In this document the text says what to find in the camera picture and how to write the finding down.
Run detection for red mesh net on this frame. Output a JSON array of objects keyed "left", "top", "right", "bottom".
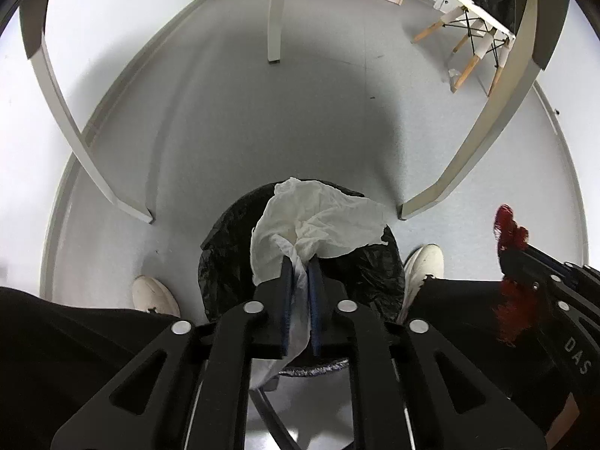
[{"left": 493, "top": 204, "right": 539, "bottom": 344}]

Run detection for white tissue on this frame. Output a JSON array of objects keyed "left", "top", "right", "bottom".
[{"left": 249, "top": 177, "right": 387, "bottom": 389}]

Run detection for black trash bin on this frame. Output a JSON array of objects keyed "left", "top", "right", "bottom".
[{"left": 198, "top": 178, "right": 405, "bottom": 388}]

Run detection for white right shoe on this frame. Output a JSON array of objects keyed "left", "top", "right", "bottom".
[{"left": 397, "top": 244, "right": 444, "bottom": 324}]

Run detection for white shoe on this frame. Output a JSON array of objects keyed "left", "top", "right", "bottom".
[
  {"left": 131, "top": 275, "right": 181, "bottom": 318},
  {"left": 397, "top": 244, "right": 444, "bottom": 324}
]

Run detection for white left shoe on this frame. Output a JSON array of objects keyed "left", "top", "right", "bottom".
[{"left": 131, "top": 275, "right": 181, "bottom": 318}]

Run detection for white chair wooden legs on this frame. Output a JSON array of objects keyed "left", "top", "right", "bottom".
[{"left": 412, "top": 0, "right": 516, "bottom": 96}]

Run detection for round wooden table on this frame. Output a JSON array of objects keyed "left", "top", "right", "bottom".
[{"left": 1, "top": 0, "right": 569, "bottom": 224}]

